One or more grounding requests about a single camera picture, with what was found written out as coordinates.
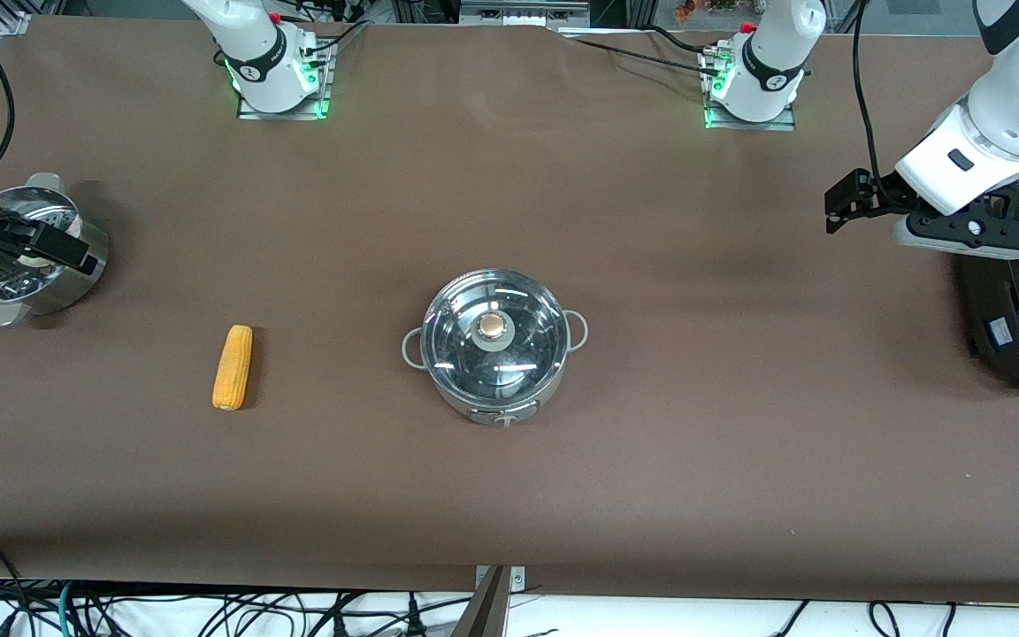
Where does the glass lid with bronze knob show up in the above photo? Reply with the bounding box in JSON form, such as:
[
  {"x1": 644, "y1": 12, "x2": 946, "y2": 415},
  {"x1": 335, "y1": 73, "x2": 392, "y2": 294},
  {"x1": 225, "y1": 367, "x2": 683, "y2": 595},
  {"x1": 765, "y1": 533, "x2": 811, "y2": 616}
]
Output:
[{"x1": 421, "y1": 269, "x2": 571, "y2": 397}]

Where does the stainless steel steamer pot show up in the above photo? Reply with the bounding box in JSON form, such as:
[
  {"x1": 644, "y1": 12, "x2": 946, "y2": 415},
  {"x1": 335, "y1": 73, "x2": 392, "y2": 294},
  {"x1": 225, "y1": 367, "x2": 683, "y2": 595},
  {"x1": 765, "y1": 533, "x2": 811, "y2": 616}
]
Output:
[{"x1": 0, "y1": 173, "x2": 111, "y2": 327}]

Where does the yellow corn cob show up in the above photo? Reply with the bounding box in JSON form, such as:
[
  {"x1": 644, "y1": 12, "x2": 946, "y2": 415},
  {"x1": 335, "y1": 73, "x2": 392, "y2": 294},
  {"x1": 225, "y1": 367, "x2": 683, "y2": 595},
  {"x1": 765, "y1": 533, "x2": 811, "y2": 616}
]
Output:
[{"x1": 211, "y1": 324, "x2": 255, "y2": 411}]

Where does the glass pot lid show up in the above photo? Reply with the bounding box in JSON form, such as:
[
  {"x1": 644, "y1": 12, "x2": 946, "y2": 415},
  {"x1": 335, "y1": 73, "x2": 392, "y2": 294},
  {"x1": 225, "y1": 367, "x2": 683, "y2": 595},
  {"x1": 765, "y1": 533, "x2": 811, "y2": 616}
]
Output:
[{"x1": 402, "y1": 268, "x2": 590, "y2": 428}]

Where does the brown table cover cloth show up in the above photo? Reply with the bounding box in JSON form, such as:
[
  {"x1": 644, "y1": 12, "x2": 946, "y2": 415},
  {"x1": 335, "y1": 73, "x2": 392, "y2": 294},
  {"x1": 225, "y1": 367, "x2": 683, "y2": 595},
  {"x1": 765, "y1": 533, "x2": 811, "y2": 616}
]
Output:
[{"x1": 0, "y1": 12, "x2": 1019, "y2": 604}]

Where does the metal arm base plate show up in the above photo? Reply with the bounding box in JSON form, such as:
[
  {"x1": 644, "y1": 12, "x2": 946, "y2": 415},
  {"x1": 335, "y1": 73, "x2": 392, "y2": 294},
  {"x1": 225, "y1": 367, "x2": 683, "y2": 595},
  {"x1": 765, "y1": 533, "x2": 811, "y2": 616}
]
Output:
[
  {"x1": 236, "y1": 37, "x2": 334, "y2": 121},
  {"x1": 701, "y1": 46, "x2": 799, "y2": 133}
]

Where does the grey metal mounting bracket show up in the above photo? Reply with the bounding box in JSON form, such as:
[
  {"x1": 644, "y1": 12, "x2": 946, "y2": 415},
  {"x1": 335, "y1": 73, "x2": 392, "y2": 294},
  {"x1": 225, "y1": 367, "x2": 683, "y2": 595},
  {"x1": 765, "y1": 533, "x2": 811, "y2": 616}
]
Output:
[{"x1": 474, "y1": 564, "x2": 526, "y2": 593}]

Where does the aluminium profile post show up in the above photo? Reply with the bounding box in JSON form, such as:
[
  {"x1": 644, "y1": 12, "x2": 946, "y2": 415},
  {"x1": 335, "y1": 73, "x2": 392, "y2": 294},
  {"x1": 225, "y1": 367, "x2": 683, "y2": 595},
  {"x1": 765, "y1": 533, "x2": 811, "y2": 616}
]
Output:
[{"x1": 449, "y1": 566, "x2": 511, "y2": 637}]

